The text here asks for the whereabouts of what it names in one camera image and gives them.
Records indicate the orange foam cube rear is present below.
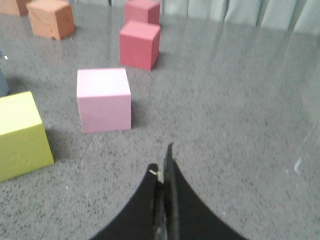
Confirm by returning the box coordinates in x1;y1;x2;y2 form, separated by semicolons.
0;0;31;16

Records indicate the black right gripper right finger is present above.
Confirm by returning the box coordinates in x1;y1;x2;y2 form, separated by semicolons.
163;143;245;240

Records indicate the white curtain backdrop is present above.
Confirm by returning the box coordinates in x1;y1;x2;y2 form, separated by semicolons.
160;0;320;36

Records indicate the pink foam cube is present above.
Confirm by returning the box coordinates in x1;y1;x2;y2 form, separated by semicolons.
76;68;132;134

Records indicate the orange damaged foam cube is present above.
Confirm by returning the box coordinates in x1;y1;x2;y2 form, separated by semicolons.
26;0;75;40

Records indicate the light blue textured foam cube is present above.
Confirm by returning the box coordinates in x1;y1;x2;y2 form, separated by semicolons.
0;49;10;98

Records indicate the yellow foam cube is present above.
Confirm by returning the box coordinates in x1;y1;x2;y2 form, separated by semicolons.
0;91;54;182

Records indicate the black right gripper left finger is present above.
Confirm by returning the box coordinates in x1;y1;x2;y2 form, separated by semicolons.
93;163;163;240

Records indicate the red foam cube rear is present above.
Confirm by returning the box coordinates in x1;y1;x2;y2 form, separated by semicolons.
124;0;161;25

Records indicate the red textured foam cube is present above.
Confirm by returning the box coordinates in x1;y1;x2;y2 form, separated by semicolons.
119;21;161;71

